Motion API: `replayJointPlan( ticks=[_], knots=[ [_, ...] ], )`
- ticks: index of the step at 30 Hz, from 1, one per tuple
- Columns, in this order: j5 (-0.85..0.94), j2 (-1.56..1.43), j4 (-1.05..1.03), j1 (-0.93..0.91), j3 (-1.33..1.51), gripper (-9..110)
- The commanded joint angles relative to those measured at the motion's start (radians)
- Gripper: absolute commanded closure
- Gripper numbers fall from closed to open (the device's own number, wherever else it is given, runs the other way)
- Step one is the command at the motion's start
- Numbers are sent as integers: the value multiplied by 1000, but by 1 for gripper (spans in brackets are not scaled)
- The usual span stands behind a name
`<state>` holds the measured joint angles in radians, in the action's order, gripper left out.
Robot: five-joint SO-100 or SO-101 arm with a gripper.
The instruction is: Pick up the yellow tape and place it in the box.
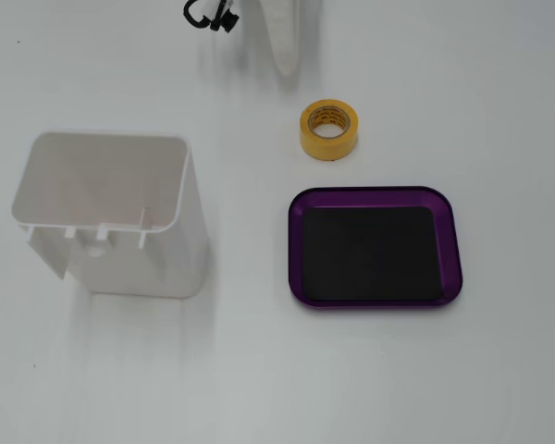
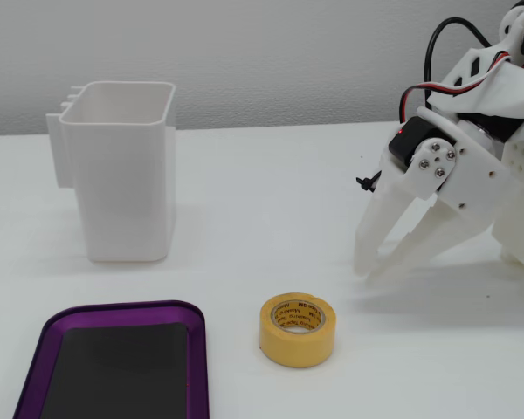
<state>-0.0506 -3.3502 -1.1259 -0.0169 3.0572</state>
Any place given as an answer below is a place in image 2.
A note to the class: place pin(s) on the white plastic box container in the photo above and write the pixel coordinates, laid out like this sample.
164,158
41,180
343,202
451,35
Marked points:
122,192

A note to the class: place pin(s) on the purple metal tray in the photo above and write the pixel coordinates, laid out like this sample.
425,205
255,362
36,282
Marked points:
198,371

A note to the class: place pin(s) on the black tray liner pad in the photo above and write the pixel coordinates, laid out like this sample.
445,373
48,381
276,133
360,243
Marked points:
122,371

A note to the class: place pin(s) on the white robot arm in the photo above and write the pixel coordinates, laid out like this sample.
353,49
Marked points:
498,94

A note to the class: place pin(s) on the yellow masking tape roll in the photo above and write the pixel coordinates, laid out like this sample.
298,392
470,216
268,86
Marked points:
297,347

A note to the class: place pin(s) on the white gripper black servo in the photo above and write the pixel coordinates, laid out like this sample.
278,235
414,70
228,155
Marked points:
473,175

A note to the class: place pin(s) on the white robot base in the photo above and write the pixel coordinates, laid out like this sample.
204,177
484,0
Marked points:
521,218

